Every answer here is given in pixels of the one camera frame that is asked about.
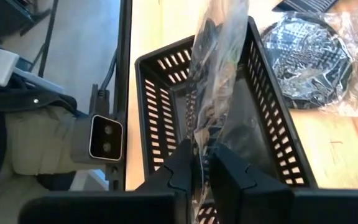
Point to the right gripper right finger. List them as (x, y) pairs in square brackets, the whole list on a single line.
[(228, 186)]

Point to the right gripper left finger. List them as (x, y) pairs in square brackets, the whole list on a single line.
[(176, 174)]

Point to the black slotted plastic basket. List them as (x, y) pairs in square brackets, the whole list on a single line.
[(250, 102), (306, 4)]

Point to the person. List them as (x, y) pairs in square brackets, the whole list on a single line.
[(36, 140)]

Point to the black equipment base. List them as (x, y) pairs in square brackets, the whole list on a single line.
[(5, 15)]

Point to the grey exterior camera box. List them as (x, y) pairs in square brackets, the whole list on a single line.
[(104, 140)]

